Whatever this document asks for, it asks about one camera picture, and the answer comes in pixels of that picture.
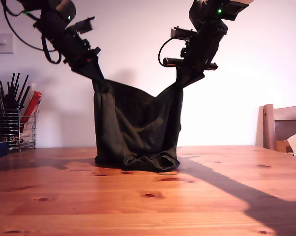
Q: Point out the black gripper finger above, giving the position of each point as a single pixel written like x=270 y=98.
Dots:
x=85 y=71
x=194 y=77
x=182 y=76
x=96 y=68

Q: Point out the dark green underwear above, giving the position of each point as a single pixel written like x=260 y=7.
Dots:
x=128 y=127

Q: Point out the red paper packet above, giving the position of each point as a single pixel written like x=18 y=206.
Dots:
x=32 y=103

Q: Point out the white paper packet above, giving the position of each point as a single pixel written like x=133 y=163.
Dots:
x=27 y=130

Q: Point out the wooden chair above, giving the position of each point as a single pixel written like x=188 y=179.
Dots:
x=269 y=127

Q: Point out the brown cardboard box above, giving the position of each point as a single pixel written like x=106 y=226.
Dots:
x=282 y=146

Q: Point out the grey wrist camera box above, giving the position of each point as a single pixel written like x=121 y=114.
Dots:
x=85 y=24
x=181 y=33

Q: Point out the white light switch plate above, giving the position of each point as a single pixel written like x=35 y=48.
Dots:
x=5 y=44

